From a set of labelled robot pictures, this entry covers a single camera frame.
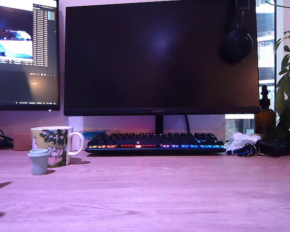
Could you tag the grey-blue coffee capsule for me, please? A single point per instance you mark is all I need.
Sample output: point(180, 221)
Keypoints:
point(38, 164)

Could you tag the backlit black keyboard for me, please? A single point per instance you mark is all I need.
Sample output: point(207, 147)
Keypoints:
point(147, 140)

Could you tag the large black computer monitor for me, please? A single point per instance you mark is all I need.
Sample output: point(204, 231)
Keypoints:
point(145, 60)

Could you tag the blue tissue pack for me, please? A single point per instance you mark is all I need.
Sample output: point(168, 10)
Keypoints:
point(91, 135)

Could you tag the illustrated ceramic mug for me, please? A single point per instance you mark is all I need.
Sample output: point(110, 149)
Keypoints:
point(60, 142)

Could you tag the crumpled white tissue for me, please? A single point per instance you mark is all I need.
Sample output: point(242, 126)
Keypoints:
point(241, 139)

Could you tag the lit computer monitor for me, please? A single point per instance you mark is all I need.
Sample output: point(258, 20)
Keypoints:
point(43, 84)

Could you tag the black headphones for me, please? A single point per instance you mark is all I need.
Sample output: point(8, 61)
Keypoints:
point(236, 46)

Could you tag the amber pump bottle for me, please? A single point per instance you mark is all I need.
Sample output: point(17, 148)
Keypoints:
point(264, 118)

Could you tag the small brown box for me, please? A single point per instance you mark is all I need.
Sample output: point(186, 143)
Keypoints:
point(21, 141)

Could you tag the black pouch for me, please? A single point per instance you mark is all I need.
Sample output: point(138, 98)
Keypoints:
point(278, 146)

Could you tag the black monitor base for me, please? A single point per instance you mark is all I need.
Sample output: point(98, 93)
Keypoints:
point(1, 144)

